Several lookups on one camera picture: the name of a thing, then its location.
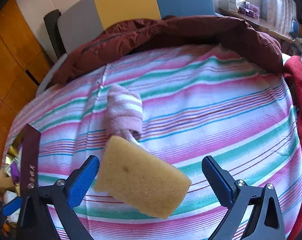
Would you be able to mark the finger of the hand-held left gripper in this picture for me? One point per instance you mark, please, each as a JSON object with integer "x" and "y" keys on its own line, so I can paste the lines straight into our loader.
{"x": 13, "y": 205}

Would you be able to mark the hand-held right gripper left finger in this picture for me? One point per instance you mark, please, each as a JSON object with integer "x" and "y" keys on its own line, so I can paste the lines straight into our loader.
{"x": 83, "y": 182}

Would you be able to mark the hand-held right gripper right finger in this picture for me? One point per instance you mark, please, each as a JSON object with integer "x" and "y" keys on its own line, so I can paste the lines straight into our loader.
{"x": 218, "y": 182}

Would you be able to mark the maroon tin box gold inside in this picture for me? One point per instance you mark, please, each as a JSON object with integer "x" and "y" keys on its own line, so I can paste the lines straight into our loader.
{"x": 30, "y": 155}

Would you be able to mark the pink striped sock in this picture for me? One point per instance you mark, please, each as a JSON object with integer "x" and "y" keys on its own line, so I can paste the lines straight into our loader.
{"x": 123, "y": 110}

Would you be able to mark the striped blanket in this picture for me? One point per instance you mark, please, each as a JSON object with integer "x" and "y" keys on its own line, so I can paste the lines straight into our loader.
{"x": 216, "y": 117}

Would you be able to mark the grey plastic armrest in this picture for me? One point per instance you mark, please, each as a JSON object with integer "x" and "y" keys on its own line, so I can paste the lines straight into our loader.
{"x": 47, "y": 77}

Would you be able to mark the wooden wardrobe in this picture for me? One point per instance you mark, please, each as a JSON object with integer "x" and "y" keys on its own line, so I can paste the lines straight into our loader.
{"x": 8, "y": 55}

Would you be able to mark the maroon jacket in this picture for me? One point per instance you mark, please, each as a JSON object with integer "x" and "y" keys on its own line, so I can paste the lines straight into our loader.
{"x": 191, "y": 32}

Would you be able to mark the wooden shelf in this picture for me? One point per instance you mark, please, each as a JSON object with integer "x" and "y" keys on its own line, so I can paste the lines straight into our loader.
{"x": 266, "y": 27}

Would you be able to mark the purple box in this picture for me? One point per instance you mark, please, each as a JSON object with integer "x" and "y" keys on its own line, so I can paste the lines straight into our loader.
{"x": 249, "y": 11}

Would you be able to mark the blue round object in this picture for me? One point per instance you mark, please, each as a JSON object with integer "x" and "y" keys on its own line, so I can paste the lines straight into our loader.
{"x": 294, "y": 23}

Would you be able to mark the grey yellow blue headboard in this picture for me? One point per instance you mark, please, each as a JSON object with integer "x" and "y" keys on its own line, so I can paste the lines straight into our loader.
{"x": 126, "y": 2}

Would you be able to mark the pink patterned curtain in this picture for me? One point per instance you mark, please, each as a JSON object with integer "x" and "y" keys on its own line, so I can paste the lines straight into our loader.
{"x": 281, "y": 5}

